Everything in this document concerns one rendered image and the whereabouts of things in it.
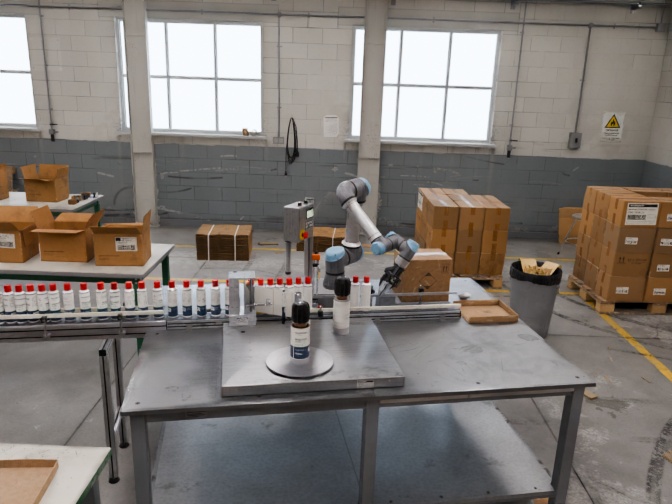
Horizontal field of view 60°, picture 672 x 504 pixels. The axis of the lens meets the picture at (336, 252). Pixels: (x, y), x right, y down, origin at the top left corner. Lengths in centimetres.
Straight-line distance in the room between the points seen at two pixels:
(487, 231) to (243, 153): 377
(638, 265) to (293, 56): 502
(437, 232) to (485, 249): 56
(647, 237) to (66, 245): 510
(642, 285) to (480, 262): 158
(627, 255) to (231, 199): 525
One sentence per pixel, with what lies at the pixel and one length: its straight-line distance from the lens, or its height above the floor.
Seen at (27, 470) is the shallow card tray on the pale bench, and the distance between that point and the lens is 240.
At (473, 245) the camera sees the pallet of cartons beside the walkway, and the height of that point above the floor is 47.
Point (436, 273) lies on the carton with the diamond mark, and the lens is 359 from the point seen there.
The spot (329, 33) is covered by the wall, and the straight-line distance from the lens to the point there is 837.
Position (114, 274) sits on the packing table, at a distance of 438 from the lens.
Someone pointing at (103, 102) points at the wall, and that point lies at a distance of 900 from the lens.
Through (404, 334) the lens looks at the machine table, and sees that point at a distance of 320.
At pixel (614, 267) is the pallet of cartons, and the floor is 49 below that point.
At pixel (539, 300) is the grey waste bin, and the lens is 531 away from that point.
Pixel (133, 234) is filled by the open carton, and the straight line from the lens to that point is 445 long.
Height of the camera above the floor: 213
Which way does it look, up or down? 16 degrees down
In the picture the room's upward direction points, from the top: 2 degrees clockwise
